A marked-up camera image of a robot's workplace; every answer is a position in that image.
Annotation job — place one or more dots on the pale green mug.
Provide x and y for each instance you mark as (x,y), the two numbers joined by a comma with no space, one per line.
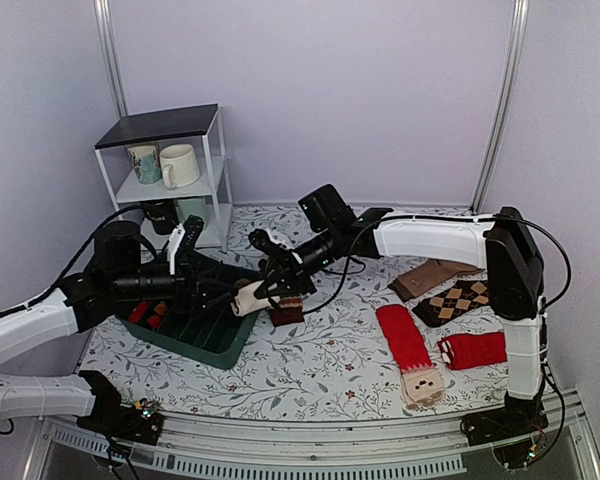
(193,206)

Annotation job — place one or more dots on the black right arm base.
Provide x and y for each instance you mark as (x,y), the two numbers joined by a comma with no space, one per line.
(517,417)

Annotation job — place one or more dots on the red folded sock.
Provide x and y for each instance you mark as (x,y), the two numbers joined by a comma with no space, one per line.
(466,351)

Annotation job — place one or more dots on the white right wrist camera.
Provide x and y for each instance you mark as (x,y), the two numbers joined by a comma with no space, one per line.
(261,241)

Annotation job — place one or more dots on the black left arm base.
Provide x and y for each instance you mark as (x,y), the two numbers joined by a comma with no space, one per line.
(140,422)

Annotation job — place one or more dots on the cream white mug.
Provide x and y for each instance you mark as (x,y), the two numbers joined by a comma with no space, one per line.
(179,166)

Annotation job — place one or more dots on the floral patterned table mat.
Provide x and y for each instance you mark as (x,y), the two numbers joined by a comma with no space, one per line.
(336,365)

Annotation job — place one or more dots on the orange black rolled sock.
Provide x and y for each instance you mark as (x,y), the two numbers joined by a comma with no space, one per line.
(157,314)

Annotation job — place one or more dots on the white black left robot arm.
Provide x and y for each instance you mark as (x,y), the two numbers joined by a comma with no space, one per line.
(75,304)

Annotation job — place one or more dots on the red rolled sock front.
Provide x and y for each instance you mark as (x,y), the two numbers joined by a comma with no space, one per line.
(138,312)

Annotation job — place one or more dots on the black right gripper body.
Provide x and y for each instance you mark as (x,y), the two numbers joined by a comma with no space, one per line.
(298,275)

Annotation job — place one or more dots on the white shelf black top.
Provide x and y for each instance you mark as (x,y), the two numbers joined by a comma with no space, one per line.
(202,127)

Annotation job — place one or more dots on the cream brown block sock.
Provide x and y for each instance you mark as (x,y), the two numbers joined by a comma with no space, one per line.
(245,302)

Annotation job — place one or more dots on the striped beige brown sock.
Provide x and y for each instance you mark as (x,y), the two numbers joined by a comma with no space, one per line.
(289,311)

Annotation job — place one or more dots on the teal patterned mug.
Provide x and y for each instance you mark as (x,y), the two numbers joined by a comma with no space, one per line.
(145,162)

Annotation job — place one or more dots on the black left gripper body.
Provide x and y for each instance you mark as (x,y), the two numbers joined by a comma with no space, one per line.
(185,299)

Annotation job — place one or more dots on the green divided organizer tray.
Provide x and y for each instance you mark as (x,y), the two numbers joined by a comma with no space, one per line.
(215,339)

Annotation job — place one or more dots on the aluminium corner post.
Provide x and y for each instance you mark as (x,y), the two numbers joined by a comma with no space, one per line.
(108,49)
(513,57)

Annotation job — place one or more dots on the tan brown cuff sock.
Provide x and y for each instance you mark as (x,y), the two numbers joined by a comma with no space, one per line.
(430,274)

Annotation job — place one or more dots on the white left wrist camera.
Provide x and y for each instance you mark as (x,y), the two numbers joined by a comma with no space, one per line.
(183,239)

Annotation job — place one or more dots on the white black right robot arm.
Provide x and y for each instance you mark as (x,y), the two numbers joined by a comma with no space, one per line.
(499,244)

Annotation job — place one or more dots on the brown argyle sock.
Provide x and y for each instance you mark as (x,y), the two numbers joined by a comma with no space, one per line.
(463,297)

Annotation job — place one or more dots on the left aluminium corner post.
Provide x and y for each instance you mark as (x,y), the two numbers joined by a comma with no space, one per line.
(108,49)

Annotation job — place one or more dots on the black mug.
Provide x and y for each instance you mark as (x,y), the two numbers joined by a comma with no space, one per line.
(162,215)

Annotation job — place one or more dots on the aluminium front rail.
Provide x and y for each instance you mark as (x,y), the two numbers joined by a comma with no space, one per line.
(354,431)

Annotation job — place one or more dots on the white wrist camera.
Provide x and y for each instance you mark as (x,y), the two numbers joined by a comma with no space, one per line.
(261,241)
(183,239)

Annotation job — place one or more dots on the right aluminium corner post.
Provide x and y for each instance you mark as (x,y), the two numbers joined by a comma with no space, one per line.
(513,57)

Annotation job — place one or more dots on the red beige face sock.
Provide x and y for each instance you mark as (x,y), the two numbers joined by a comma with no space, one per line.
(422,385)

